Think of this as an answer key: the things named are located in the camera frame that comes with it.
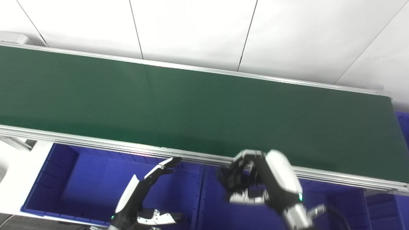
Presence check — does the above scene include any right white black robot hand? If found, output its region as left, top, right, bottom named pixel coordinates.
left=216, top=149, right=304, bottom=217

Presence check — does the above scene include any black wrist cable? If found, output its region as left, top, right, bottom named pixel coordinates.
left=307, top=204, right=349, bottom=230

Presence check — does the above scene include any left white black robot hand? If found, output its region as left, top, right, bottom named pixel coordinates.
left=108, top=156, right=186, bottom=230

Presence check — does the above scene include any aluminium conveyor support leg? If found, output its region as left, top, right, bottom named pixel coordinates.
left=0, top=136, right=33, bottom=151

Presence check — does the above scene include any green conveyor belt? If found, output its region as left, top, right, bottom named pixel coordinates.
left=0, top=31, right=409, bottom=196

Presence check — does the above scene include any blue plastic bin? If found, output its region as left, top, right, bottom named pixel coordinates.
left=21, top=143, right=205, bottom=228
left=192, top=165, right=372, bottom=230

